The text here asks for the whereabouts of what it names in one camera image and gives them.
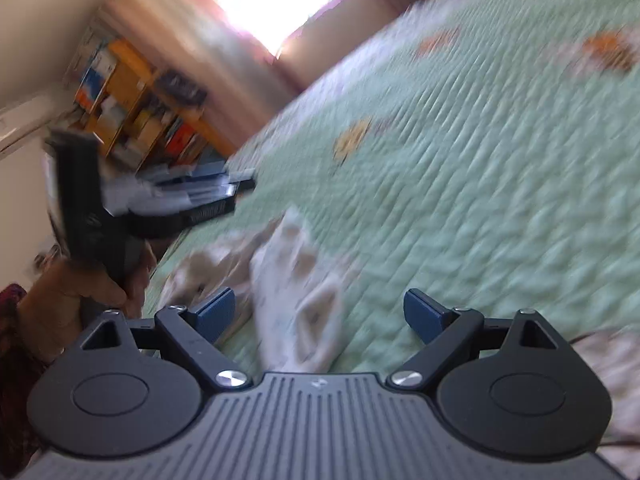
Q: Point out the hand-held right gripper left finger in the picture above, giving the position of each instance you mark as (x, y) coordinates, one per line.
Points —
(217, 314)

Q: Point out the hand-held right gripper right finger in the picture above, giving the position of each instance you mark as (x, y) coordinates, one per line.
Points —
(425, 317)

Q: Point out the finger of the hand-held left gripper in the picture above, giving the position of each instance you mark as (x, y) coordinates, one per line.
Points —
(200, 185)
(190, 220)

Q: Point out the white dotted shirt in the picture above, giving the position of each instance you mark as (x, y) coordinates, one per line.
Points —
(300, 310)

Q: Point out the person's left forearm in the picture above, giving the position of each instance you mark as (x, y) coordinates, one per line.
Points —
(15, 370)

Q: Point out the person's left hand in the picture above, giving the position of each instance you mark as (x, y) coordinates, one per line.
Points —
(55, 305)

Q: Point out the navy hanging bag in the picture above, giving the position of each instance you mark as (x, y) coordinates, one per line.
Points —
(182, 87)

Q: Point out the wooden bookshelf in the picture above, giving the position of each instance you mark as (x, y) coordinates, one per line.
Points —
(135, 105)

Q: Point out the white air conditioner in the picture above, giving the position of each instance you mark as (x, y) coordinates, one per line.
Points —
(25, 125)

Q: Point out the pink curtain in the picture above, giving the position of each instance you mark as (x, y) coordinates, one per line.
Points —
(200, 25)

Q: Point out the green quilted bee bedspread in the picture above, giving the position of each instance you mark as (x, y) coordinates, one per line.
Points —
(475, 160)

